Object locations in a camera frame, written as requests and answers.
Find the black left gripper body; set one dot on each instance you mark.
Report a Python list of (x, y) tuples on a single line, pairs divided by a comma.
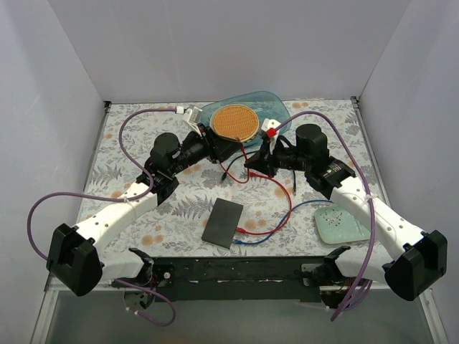
[(213, 147)]

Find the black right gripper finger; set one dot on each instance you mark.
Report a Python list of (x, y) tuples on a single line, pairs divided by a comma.
[(260, 162), (280, 142)]

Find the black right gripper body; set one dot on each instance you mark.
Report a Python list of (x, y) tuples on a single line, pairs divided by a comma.
[(267, 160)]

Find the black network switch box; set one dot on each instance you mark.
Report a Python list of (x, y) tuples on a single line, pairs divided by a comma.
[(222, 223)]

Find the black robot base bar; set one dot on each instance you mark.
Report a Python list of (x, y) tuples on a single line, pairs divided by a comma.
[(241, 278)]

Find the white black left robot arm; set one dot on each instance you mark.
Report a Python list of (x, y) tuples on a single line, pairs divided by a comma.
[(77, 254)]

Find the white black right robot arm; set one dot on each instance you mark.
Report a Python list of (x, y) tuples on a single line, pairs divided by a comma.
[(418, 258)]

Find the orange woven round coaster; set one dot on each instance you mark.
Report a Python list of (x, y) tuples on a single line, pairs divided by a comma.
[(235, 113)]

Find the teal plastic container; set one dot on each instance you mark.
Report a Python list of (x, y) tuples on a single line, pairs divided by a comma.
[(265, 104)]

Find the floral patterned table mat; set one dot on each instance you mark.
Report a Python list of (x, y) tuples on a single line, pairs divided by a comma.
[(340, 184)]

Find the light green square plate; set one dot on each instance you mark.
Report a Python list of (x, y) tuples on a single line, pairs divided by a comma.
[(337, 226)]

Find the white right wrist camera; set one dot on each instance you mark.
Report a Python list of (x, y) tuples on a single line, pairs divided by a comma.
[(269, 127)]

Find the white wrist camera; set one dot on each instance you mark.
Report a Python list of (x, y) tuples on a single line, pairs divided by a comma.
[(269, 127), (191, 116)]

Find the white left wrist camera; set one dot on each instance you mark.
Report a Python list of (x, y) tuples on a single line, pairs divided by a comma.
[(191, 116)]

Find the aluminium frame rail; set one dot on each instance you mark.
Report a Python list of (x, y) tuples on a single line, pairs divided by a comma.
[(102, 317)]

